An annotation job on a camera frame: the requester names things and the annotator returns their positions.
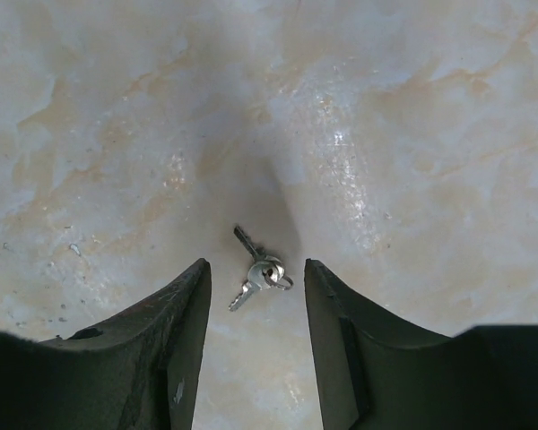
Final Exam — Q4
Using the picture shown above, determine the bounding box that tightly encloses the small silver key pair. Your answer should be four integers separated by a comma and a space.
228, 225, 294, 312

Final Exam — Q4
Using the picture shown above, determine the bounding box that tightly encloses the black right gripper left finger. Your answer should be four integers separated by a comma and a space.
0, 259, 212, 429

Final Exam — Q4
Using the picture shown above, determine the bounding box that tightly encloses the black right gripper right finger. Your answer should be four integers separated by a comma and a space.
304, 260, 538, 429

